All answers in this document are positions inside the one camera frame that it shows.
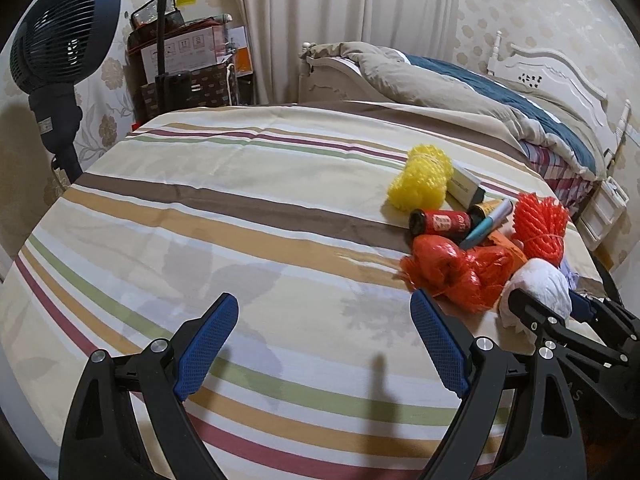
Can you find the small red bottle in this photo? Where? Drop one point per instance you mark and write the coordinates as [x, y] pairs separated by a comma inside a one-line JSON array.
[[442, 222]]

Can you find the dark zipped bag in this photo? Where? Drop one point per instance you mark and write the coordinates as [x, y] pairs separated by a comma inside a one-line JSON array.
[[155, 16]]

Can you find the striped table cloth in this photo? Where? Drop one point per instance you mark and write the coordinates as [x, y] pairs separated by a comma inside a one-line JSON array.
[[200, 210]]

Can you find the teal powder sachet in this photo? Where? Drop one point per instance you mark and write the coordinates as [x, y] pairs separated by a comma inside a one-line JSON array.
[[487, 227]]

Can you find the grey and white small box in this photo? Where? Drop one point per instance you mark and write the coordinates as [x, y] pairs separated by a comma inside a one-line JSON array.
[[465, 185]]

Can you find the yellow foam fruit net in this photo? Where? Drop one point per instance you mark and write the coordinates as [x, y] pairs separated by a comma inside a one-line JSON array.
[[420, 180]]

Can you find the small yellow bottle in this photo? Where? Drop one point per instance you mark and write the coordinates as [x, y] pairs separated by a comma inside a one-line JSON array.
[[487, 210]]

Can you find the brown patterned box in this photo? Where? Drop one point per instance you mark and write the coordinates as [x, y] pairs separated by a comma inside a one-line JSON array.
[[215, 85]]

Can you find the white pleated curtain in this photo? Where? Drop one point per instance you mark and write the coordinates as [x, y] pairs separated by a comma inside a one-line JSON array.
[[325, 5]]

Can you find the beige and blue quilt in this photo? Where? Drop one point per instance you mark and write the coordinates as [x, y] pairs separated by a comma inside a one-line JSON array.
[[450, 85]]

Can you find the orange paper packet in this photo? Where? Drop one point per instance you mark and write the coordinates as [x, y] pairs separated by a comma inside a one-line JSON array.
[[507, 247]]

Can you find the white plastic drawer unit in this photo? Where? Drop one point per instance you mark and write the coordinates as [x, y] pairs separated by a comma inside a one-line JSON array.
[[602, 210]]

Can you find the dark blue standing fan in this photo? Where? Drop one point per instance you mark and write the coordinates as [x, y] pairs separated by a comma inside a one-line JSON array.
[[65, 25]]

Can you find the white bed footboard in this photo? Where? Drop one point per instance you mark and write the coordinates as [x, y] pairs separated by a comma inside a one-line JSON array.
[[325, 82]]

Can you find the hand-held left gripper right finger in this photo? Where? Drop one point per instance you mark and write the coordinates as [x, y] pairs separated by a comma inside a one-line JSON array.
[[440, 345]]

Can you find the red foam fruit net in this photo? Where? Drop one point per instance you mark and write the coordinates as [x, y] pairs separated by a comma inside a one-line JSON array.
[[540, 225]]

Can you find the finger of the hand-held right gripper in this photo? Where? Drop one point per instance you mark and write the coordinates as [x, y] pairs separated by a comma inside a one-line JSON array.
[[537, 315], [582, 306]]

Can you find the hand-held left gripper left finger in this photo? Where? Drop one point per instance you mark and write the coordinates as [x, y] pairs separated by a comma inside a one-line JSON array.
[[207, 345]]

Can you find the white pictogram cardboard box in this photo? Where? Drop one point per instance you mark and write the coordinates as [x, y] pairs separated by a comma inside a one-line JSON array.
[[192, 47]]

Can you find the white tissue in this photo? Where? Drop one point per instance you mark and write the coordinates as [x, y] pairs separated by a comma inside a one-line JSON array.
[[542, 280]]

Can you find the orange plastic bag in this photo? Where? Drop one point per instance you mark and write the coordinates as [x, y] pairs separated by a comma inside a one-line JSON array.
[[455, 270]]

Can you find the white carved headboard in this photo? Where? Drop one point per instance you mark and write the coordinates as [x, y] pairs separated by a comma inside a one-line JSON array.
[[565, 77]]

